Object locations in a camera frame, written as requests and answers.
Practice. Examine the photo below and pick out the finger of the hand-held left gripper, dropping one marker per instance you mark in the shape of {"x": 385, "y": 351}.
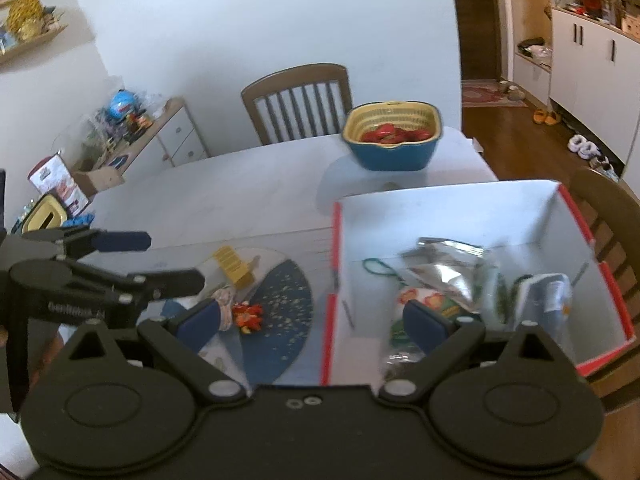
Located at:
{"x": 175, "y": 282}
{"x": 122, "y": 241}

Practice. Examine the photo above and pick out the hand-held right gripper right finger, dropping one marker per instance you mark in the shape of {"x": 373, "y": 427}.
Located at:
{"x": 425, "y": 327}

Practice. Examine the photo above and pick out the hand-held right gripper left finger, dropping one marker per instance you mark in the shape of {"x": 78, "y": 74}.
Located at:
{"x": 200, "y": 325}

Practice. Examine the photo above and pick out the colourful snack packet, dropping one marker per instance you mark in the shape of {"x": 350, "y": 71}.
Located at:
{"x": 417, "y": 292}

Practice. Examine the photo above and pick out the silver foil packet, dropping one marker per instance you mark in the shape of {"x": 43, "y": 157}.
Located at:
{"x": 445, "y": 282}
{"x": 450, "y": 247}

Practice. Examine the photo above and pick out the yellow cardboard box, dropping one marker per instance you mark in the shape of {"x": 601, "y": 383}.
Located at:
{"x": 232, "y": 265}

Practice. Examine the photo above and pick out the red cardboard box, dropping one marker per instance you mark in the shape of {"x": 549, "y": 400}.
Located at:
{"x": 450, "y": 220}

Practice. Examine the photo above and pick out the pale blue correction tape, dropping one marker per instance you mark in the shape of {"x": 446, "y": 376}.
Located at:
{"x": 542, "y": 300}

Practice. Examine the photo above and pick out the patterned small pouch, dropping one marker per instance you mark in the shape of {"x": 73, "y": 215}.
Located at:
{"x": 225, "y": 310}

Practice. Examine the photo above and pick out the blue gloves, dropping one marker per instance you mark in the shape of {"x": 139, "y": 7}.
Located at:
{"x": 80, "y": 221}

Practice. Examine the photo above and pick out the small red toy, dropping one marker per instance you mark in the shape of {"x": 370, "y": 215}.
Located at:
{"x": 247, "y": 317}

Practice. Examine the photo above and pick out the yellow tissue box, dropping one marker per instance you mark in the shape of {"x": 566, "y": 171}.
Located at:
{"x": 42, "y": 210}

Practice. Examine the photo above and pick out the brown cardboard box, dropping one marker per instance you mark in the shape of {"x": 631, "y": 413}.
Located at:
{"x": 100, "y": 180}

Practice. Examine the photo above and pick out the blue speckled round placemat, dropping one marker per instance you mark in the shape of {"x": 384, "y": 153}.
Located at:
{"x": 280, "y": 320}

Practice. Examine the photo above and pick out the red and white snack bag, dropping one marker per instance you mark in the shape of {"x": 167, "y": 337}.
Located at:
{"x": 55, "y": 180}

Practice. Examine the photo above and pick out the white cabinet with wooden top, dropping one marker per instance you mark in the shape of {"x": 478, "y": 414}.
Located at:
{"x": 177, "y": 132}

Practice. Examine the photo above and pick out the blue round toy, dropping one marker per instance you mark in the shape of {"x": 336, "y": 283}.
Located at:
{"x": 122, "y": 102}

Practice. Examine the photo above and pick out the blue and yellow basket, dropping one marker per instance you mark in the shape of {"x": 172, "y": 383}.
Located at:
{"x": 395, "y": 157}

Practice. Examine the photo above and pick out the red glossy pile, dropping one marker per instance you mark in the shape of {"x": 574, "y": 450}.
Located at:
{"x": 395, "y": 135}

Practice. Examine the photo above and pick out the white fluffy shoes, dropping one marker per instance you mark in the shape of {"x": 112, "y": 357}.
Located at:
{"x": 582, "y": 147}

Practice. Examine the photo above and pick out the patterned door rug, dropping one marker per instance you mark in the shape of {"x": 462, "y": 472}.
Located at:
{"x": 490, "y": 95}

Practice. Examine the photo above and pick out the yellow slippers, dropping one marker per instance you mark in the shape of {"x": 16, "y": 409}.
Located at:
{"x": 545, "y": 117}

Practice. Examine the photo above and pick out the wooden slat-back chair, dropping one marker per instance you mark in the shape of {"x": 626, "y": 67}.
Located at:
{"x": 300, "y": 75}

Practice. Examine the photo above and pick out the beige shoes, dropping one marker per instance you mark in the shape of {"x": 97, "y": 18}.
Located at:
{"x": 512, "y": 91}

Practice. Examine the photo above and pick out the dark brown door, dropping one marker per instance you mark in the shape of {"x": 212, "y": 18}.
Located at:
{"x": 475, "y": 30}

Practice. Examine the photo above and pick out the wooden wall shelf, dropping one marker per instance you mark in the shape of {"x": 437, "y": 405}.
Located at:
{"x": 35, "y": 42}

